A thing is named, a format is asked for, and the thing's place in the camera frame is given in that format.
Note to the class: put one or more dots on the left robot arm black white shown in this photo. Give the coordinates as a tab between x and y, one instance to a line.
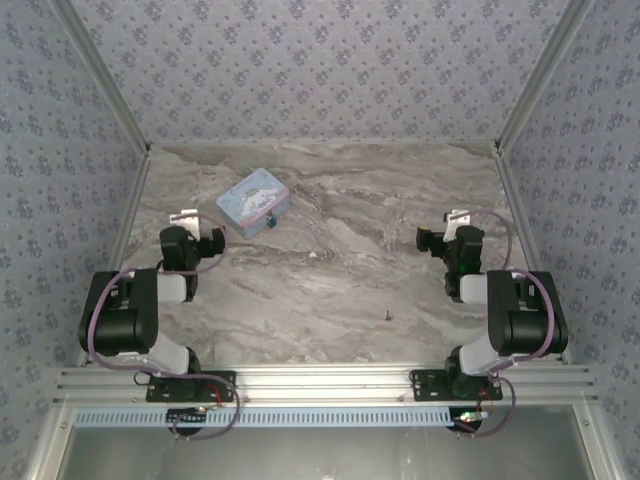
120	320

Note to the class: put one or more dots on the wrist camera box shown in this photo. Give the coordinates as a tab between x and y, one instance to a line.
184	218
457	222

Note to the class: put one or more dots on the aluminium side rail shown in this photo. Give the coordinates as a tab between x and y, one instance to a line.
520	215
129	215

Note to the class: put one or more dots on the aluminium frame post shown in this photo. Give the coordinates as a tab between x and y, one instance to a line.
540	75
106	75

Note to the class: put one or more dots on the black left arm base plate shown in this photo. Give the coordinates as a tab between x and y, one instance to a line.
220	387

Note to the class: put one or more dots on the small black circuit board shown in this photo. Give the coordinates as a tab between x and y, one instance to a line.
467	420
187	416

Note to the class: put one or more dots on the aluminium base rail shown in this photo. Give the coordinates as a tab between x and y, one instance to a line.
325	382

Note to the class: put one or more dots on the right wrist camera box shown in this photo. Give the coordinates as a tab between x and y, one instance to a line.
457	222

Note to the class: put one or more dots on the pastel cartoon tin box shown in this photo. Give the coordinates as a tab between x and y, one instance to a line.
252	200

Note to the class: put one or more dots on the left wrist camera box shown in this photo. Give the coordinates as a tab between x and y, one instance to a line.
184	218

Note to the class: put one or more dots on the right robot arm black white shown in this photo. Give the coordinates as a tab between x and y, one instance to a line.
520	320

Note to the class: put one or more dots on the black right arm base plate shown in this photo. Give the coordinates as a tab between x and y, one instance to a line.
425	387

